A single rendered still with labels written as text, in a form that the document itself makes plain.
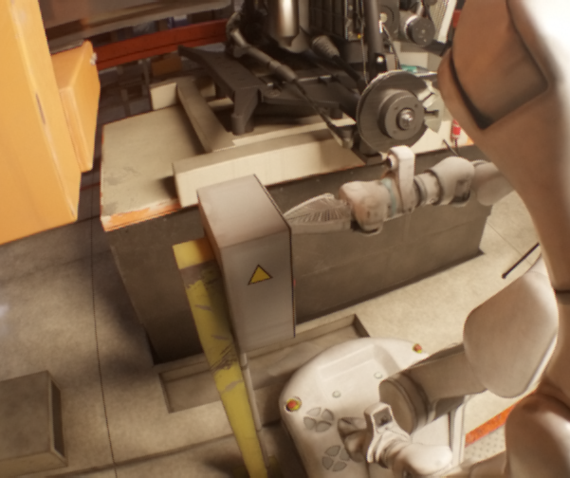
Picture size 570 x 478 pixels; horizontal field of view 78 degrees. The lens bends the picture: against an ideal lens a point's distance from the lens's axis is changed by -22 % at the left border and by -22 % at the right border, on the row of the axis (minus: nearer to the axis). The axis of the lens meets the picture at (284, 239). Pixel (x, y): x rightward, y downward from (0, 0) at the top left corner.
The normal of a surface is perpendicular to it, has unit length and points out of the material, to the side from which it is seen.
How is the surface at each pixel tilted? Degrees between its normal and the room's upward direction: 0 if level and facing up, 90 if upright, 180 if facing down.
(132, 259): 90
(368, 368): 0
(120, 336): 0
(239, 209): 0
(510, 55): 94
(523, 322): 90
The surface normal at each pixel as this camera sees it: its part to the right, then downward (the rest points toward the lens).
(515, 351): -0.88, 0.34
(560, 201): -0.78, 0.29
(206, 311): 0.36, 0.58
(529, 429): -0.95, 0.14
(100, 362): -0.04, -0.77
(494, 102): -0.62, 0.72
